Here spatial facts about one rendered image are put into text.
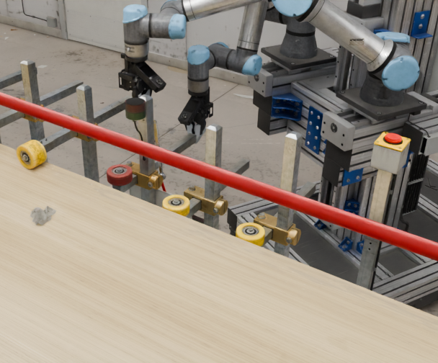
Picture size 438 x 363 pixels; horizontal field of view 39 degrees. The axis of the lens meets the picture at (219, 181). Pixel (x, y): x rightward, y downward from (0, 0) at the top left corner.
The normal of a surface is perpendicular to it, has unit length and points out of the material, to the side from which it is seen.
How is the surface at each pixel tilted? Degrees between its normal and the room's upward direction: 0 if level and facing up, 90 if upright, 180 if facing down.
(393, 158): 90
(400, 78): 94
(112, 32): 91
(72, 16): 90
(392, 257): 0
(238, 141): 0
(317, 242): 0
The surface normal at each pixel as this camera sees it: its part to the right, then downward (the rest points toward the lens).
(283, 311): 0.03, -0.85
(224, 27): -0.51, 0.44
